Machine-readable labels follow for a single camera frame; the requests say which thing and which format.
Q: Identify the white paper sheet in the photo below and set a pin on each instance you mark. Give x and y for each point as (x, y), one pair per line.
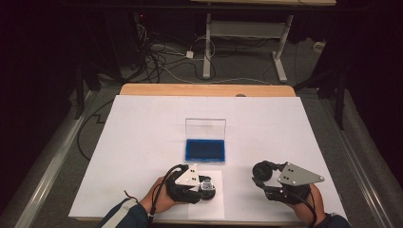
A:
(207, 210)

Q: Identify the blue ink pad box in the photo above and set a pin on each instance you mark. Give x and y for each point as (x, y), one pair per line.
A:
(204, 150)

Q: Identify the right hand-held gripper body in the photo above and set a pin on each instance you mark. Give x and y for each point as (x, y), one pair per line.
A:
(297, 177)

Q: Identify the black stand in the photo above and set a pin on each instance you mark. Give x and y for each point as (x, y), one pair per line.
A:
(79, 95)
(340, 101)

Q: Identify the metal floor rail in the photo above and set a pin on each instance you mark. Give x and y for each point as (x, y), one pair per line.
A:
(355, 158)
(50, 167)

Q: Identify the white power strip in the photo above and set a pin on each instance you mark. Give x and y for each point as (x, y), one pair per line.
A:
(319, 47)

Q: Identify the white table cover sheet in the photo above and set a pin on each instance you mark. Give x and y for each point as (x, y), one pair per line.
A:
(253, 133)

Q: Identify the black round stamp cap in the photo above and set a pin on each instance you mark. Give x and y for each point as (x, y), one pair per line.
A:
(262, 171)

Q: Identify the stamp with clear knob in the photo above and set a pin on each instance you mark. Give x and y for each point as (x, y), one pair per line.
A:
(207, 186)

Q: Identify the white metal desk frame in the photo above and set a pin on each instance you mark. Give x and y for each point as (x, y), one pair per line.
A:
(247, 29)

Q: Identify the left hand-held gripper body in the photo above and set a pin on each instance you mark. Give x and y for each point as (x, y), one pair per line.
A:
(188, 179)

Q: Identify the person's right hand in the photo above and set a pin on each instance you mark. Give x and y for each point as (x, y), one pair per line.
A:
(304, 210)

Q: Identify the small white power adapter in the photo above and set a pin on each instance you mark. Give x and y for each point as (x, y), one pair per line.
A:
(189, 54)

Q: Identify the person's left hand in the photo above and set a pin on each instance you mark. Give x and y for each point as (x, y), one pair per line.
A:
(160, 198)

